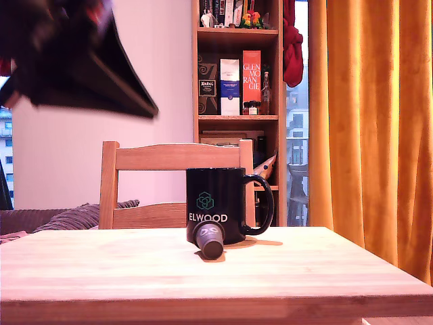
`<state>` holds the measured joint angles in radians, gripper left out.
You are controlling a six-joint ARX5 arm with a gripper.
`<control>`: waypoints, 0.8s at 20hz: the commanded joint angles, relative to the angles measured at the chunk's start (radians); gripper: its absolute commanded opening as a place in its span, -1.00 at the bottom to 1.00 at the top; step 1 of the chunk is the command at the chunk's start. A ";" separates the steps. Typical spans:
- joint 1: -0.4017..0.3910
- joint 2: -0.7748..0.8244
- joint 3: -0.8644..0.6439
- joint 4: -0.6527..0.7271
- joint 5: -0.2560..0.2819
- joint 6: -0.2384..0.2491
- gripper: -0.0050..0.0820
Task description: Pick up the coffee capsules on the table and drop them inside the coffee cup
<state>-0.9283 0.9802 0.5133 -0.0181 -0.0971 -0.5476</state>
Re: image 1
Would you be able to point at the grey coffee capsule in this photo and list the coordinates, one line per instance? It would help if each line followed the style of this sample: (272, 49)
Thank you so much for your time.
(209, 240)

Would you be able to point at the black whisky box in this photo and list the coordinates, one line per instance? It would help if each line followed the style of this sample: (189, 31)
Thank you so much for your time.
(207, 88)

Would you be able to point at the small white figurine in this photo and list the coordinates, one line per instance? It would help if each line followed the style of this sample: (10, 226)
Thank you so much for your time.
(207, 18)

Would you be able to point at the dark spine book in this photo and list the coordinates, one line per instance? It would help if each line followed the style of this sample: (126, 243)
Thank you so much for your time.
(220, 10)

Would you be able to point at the wooden slat-back chair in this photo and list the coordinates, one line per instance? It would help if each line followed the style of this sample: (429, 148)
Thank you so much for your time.
(176, 157)

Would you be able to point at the white blue whisky box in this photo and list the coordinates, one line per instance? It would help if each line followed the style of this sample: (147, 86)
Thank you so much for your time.
(230, 88)

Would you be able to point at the white spine book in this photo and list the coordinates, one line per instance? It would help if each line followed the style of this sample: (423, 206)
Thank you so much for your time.
(229, 11)

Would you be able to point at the tall wooden bookshelf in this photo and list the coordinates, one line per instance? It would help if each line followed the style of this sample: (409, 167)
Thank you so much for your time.
(236, 40)

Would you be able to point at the orange whisky box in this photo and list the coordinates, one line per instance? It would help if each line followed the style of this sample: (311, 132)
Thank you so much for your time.
(251, 78)

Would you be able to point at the colourful parrot figurine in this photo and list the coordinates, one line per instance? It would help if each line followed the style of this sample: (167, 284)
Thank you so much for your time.
(251, 19)

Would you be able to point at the clear glass bottle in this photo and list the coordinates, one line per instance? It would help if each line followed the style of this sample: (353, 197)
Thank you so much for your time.
(266, 98)

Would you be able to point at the pink cloth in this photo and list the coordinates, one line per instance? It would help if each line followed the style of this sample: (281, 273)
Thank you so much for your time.
(10, 236)

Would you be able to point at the dark blue Elwood mug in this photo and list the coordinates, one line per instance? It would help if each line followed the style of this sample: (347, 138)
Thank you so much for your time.
(216, 189)

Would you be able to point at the dark blue bottle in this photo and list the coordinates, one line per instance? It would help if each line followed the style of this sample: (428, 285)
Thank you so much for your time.
(260, 152)

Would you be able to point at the red knotted cloth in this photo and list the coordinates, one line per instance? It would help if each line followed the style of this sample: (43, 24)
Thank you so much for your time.
(291, 50)

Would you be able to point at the pale pointed wooden flute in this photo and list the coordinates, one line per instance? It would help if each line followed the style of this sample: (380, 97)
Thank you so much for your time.
(267, 167)

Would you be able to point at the wide mustard yellow curtain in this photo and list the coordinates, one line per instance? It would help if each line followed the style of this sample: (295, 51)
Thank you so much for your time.
(372, 118)

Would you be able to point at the wooden picture frame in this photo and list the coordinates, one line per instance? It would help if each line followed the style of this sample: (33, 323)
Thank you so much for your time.
(223, 137)

